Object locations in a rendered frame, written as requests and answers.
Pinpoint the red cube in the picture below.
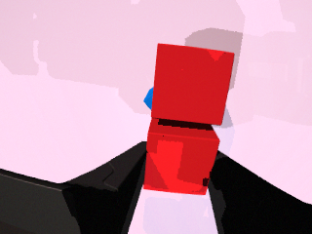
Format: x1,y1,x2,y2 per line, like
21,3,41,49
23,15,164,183
143,118,219,195
151,43,235,126

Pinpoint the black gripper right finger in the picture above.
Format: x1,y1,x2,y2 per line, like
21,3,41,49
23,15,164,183
208,150,312,234

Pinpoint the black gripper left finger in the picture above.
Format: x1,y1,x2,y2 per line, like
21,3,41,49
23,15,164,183
0,140,147,234

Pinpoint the blue cube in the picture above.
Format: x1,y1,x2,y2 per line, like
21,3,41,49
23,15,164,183
144,87,153,110

